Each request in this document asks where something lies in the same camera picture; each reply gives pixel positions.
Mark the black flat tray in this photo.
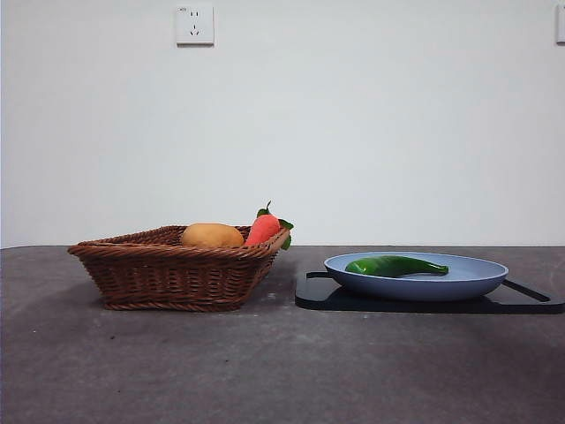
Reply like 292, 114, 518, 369
294, 270, 565, 315

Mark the blue round plate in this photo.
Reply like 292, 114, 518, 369
323, 251, 510, 303

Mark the yellow-brown potato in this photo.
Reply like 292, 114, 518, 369
180, 223, 245, 248

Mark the green chili pepper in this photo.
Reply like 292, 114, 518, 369
344, 254, 450, 279

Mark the brown wicker basket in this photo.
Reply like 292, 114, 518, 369
67, 224, 291, 313

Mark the white wall socket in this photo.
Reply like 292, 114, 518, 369
176, 4, 215, 47

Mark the orange plush carrot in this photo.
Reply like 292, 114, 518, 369
244, 201, 295, 251

